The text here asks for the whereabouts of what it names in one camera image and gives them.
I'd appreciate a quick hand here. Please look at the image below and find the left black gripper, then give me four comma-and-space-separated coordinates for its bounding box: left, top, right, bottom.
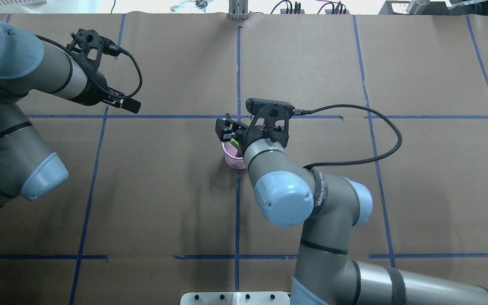
73, 72, 141, 114

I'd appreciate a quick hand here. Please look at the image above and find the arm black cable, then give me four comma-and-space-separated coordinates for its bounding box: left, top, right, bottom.
293, 105, 403, 171
36, 35, 144, 100

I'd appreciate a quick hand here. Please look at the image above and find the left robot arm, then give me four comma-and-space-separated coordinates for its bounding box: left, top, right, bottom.
0, 21, 143, 209

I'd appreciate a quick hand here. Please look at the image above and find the aluminium frame post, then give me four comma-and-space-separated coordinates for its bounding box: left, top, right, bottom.
228, 0, 249, 20

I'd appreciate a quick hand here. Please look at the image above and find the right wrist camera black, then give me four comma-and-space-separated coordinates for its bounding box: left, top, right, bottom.
245, 98, 295, 149

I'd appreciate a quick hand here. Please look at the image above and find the pink mesh pen holder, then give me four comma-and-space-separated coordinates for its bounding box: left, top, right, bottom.
222, 141, 246, 170

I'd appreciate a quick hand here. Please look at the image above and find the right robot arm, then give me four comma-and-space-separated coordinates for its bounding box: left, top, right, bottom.
243, 139, 488, 305

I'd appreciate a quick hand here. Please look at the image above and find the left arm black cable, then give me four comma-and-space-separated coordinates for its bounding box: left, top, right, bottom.
36, 35, 144, 100

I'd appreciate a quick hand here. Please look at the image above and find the steel cup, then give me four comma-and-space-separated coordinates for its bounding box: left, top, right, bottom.
405, 0, 430, 15

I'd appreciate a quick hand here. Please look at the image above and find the black box on side table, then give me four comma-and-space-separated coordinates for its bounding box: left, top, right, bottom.
378, 0, 450, 16

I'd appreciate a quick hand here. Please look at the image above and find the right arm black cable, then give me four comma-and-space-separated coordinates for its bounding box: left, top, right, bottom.
293, 105, 403, 171

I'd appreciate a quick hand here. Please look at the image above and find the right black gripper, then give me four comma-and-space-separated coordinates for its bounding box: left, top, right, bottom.
215, 114, 261, 149

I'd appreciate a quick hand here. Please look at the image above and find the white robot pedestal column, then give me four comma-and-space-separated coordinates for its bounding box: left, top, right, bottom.
180, 291, 291, 305

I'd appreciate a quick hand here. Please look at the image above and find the green highlighter pen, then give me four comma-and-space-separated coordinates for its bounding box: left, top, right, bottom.
229, 139, 240, 150

